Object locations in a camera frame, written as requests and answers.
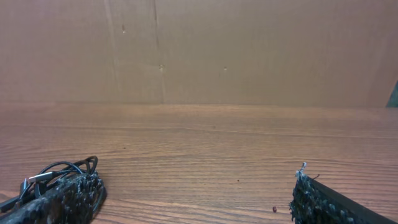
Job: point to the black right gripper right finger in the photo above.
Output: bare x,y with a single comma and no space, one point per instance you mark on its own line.
314,202

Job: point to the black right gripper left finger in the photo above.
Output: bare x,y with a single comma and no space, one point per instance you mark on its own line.
75,200

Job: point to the cardboard back wall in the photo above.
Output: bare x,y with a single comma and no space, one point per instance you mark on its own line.
285,53

